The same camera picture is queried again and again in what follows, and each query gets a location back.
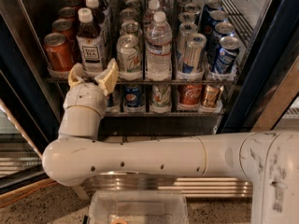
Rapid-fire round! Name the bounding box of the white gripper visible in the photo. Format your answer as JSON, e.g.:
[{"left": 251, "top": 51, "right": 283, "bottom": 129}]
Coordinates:
[{"left": 64, "top": 58, "right": 119, "bottom": 117}]

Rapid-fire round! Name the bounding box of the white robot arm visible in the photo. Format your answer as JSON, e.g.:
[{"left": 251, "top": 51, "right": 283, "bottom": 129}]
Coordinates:
[{"left": 42, "top": 61, "right": 299, "bottom": 224}]

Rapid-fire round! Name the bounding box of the pepsi can lower shelf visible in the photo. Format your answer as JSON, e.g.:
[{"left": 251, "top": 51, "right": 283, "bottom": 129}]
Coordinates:
[{"left": 124, "top": 85, "right": 143, "bottom": 107}]

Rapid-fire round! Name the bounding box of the green white can lower shelf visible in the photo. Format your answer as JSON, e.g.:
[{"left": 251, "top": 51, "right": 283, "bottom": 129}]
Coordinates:
[{"left": 151, "top": 84, "right": 171, "bottom": 107}]

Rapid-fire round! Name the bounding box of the front clear water bottle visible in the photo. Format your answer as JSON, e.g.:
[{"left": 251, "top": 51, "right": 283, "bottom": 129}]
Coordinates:
[{"left": 146, "top": 11, "right": 172, "bottom": 74}]

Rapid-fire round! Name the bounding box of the left glass fridge door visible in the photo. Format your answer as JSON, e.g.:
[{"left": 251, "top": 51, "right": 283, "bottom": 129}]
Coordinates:
[{"left": 0, "top": 76, "right": 54, "bottom": 206}]

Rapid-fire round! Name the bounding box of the glass fridge door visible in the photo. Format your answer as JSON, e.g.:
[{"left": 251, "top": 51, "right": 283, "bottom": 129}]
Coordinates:
[
  {"left": 0, "top": 76, "right": 54, "bottom": 206},
  {"left": 217, "top": 0, "right": 299, "bottom": 133}
]

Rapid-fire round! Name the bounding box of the red cola can lower shelf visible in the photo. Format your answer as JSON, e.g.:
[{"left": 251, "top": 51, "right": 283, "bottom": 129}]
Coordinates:
[{"left": 178, "top": 84, "right": 202, "bottom": 105}]

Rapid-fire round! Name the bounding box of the gold brown can lower shelf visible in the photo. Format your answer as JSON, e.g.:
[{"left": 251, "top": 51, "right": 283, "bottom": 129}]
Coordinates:
[{"left": 201, "top": 85, "right": 223, "bottom": 108}]

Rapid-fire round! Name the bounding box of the right glass fridge door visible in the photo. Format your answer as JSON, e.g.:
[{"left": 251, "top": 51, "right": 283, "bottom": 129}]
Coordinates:
[{"left": 217, "top": 0, "right": 299, "bottom": 133}]

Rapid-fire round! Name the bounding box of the front orange soda can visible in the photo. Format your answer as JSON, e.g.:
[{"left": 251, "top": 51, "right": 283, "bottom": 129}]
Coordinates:
[{"left": 44, "top": 33, "right": 74, "bottom": 72}]

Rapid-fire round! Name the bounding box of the orange soda can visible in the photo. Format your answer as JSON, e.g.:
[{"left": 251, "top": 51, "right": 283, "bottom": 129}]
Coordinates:
[
  {"left": 44, "top": 33, "right": 74, "bottom": 72},
  {"left": 58, "top": 7, "right": 78, "bottom": 23},
  {"left": 64, "top": 0, "right": 82, "bottom": 10},
  {"left": 52, "top": 19, "right": 76, "bottom": 42}
]

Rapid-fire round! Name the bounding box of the front green white soda can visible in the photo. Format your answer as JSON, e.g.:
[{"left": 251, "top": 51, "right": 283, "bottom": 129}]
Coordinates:
[{"left": 117, "top": 35, "right": 141, "bottom": 73}]

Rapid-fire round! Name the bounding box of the green white soda can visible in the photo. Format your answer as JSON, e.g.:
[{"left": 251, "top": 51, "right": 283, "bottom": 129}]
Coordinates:
[
  {"left": 120, "top": 21, "right": 142, "bottom": 38},
  {"left": 117, "top": 35, "right": 141, "bottom": 73},
  {"left": 119, "top": 8, "right": 138, "bottom": 24}
]

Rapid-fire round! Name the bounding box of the front slim silver energy can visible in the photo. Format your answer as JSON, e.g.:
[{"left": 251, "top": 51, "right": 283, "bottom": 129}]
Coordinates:
[{"left": 182, "top": 33, "right": 206, "bottom": 74}]

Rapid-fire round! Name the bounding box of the slim silver energy can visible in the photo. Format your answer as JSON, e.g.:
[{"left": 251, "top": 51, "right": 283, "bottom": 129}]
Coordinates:
[
  {"left": 182, "top": 33, "right": 206, "bottom": 74},
  {"left": 176, "top": 22, "right": 198, "bottom": 62},
  {"left": 178, "top": 12, "right": 195, "bottom": 24}
]

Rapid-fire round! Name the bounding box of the clear plastic bin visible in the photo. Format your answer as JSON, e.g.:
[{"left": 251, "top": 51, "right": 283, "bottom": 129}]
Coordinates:
[{"left": 87, "top": 190, "right": 189, "bottom": 224}]

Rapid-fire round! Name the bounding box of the front blue pepsi can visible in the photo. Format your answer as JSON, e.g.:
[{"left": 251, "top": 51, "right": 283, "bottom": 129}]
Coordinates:
[{"left": 211, "top": 36, "right": 240, "bottom": 75}]

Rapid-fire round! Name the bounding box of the blue pepsi can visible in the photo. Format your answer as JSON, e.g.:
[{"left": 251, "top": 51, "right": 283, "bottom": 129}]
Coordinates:
[
  {"left": 201, "top": 0, "right": 223, "bottom": 27},
  {"left": 207, "top": 21, "right": 235, "bottom": 62},
  {"left": 211, "top": 36, "right": 240, "bottom": 75},
  {"left": 204, "top": 10, "right": 228, "bottom": 36}
]

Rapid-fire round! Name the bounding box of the top wire fridge shelf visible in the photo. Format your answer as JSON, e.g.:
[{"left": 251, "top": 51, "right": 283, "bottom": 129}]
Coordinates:
[{"left": 46, "top": 77, "right": 236, "bottom": 85}]

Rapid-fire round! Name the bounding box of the wire fridge shelf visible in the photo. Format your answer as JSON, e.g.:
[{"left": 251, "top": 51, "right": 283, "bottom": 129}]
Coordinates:
[
  {"left": 105, "top": 110, "right": 224, "bottom": 118},
  {"left": 46, "top": 77, "right": 236, "bottom": 85}
]

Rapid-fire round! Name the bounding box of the lower wire fridge shelf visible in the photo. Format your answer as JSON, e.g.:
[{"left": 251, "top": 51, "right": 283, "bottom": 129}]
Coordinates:
[{"left": 105, "top": 110, "right": 224, "bottom": 118}]

